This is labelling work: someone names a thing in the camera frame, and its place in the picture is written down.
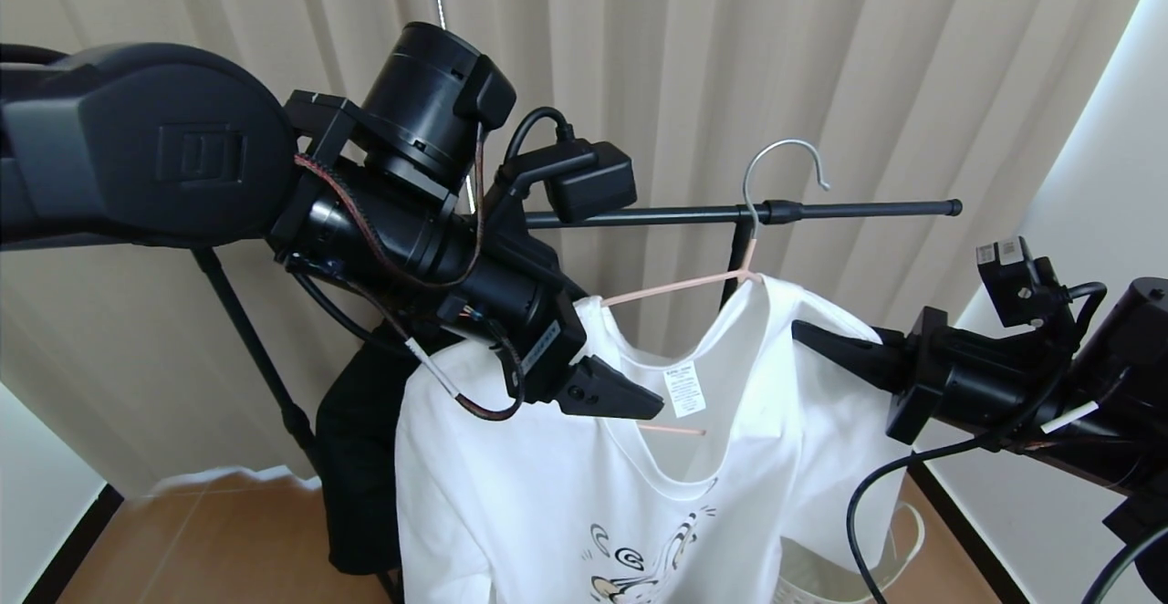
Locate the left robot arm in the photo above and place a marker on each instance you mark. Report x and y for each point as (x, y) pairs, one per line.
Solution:
(137, 148)

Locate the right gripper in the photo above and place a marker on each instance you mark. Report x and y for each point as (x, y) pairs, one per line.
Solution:
(985, 380)

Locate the pink clothes hanger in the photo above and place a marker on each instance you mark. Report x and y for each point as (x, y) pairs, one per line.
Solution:
(675, 287)

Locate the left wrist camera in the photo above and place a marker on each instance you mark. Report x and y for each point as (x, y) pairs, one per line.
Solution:
(593, 184)

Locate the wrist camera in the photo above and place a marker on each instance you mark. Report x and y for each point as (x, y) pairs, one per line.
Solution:
(1022, 280)
(593, 184)

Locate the black clothes rack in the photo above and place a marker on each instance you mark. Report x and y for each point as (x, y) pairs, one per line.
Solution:
(867, 209)

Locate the beige curtain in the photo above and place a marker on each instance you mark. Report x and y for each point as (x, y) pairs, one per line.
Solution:
(776, 57)

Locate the black shorts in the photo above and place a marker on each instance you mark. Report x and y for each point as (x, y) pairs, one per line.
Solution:
(365, 476)

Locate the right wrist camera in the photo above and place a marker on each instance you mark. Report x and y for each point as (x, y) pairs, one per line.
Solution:
(1022, 280)

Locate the white garment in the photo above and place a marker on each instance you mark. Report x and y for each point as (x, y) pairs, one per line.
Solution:
(547, 494)

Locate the white laundry basket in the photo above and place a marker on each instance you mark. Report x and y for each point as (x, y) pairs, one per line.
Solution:
(903, 549)

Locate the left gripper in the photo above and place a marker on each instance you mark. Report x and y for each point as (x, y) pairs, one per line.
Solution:
(411, 248)

